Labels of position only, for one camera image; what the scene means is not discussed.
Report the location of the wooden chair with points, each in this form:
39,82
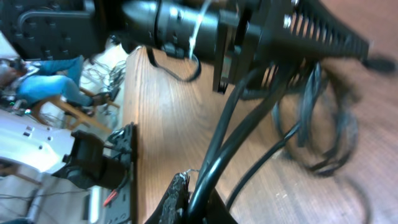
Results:
75,117

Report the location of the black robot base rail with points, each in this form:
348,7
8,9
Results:
118,205

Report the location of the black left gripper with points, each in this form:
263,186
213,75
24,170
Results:
252,36

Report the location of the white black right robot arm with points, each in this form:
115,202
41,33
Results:
78,157

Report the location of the seated person in jeans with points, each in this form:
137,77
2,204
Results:
36,81

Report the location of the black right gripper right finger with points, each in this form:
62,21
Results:
216,211

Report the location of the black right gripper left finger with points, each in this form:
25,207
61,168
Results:
174,202

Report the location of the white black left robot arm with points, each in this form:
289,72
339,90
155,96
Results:
60,30

